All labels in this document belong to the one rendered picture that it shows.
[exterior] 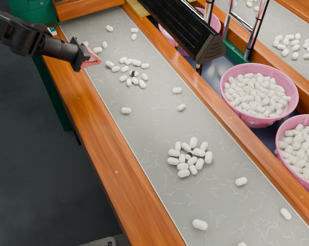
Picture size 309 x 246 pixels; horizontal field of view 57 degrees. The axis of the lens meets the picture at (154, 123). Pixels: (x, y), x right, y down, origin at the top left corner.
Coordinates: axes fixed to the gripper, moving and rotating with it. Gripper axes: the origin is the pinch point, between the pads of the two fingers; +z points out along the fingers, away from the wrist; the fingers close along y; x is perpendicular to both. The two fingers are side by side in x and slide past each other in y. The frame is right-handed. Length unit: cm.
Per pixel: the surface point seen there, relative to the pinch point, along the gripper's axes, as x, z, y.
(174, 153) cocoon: 3.5, 12.8, -36.6
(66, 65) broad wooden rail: 13.0, -0.7, 15.0
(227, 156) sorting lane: -4, 25, -45
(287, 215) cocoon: -6, 26, -66
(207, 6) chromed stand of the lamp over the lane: -33.0, 15.9, -10.8
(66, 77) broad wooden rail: 14.1, -2.0, 8.9
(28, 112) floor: 88, 27, 75
